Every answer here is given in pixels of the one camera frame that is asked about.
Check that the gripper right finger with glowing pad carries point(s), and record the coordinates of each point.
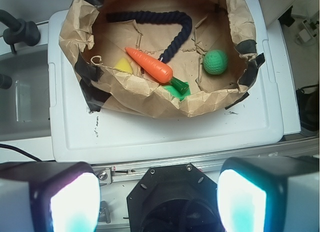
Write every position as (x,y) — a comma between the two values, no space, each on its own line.
(278,193)

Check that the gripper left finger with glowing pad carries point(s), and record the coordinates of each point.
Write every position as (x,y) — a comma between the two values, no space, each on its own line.
(48,196)

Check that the green dimpled ball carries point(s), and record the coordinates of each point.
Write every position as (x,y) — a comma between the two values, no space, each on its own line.
(215,62)

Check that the white plastic bin lid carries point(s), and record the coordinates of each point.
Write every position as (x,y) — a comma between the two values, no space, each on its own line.
(108,136)

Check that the clear plastic bin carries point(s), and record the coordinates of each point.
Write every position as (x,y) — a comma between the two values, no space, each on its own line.
(24,106)

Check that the black shoe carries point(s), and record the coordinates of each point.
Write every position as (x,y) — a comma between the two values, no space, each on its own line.
(308,101)

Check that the green flat piece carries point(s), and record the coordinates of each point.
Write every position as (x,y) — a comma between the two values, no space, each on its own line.
(174,92)

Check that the yellow wedge block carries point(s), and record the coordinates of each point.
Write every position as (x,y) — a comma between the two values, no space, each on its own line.
(124,65)

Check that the white power adapter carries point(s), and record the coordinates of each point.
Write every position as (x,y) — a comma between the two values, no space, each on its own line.
(307,31)

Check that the orange toy carrot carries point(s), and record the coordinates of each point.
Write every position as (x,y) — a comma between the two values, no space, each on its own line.
(157,69)

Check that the crumpled brown paper bag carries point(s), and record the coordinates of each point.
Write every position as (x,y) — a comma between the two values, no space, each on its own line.
(178,33)

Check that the black octagonal mount plate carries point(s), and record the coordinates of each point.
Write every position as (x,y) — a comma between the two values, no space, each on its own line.
(174,198)

